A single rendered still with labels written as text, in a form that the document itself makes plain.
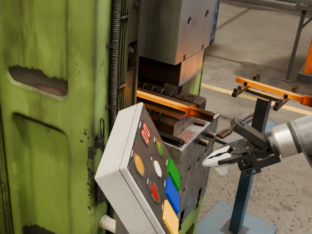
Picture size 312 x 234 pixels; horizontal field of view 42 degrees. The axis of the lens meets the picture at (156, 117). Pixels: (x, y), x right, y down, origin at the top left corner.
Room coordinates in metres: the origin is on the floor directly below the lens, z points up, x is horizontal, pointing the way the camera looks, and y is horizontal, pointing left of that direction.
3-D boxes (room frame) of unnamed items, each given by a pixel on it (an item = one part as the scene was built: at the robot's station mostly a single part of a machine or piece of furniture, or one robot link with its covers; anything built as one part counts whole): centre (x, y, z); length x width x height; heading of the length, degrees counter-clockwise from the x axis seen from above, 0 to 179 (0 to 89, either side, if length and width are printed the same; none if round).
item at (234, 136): (1.88, -0.54, 0.68); 0.40 x 0.30 x 0.02; 147
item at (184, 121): (1.53, 0.07, 0.96); 0.42 x 0.20 x 0.09; 63
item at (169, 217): (0.79, -0.06, 1.01); 0.07 x 0.05 x 0.07; 178
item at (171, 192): (0.89, -0.06, 1.01); 0.07 x 0.05 x 0.07; 178
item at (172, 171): (0.99, -0.07, 1.01); 0.07 x 0.05 x 0.07; 178
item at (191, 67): (1.53, 0.07, 1.19); 0.42 x 0.20 x 0.10; 63
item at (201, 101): (1.62, -0.14, 0.95); 0.12 x 0.08 x 0.06; 63
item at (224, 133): (2.03, -0.52, 0.70); 0.60 x 0.04 x 0.01; 141
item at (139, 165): (0.79, 0.03, 1.16); 0.05 x 0.03 x 0.04; 153
